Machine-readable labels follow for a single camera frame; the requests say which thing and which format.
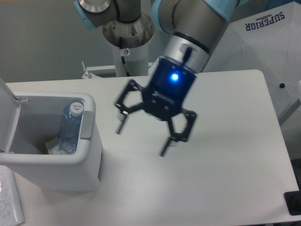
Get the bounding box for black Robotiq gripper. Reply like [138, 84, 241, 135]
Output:
[114, 58, 197, 157]

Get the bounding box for crushed clear plastic bottle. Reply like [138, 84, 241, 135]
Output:
[58, 100, 84, 154]

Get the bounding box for white plastic wrapper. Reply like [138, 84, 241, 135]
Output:
[45, 137, 77, 155]

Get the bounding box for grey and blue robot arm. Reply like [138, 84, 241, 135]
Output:
[74, 0, 242, 155]

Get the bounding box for white plastic trash can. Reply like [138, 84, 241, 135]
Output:
[0, 82, 103, 191]

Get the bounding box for white Superior umbrella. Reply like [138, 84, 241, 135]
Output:
[204, 1, 301, 123]

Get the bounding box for black device at table edge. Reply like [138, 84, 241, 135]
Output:
[284, 191, 301, 216]

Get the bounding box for white notepad with handwriting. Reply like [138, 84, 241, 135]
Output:
[0, 165, 25, 226]

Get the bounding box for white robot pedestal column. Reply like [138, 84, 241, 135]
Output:
[102, 12, 156, 77]

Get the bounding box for black pedestal cable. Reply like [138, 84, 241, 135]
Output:
[119, 36, 131, 77]

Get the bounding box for white metal base frame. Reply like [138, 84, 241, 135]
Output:
[81, 57, 160, 79]

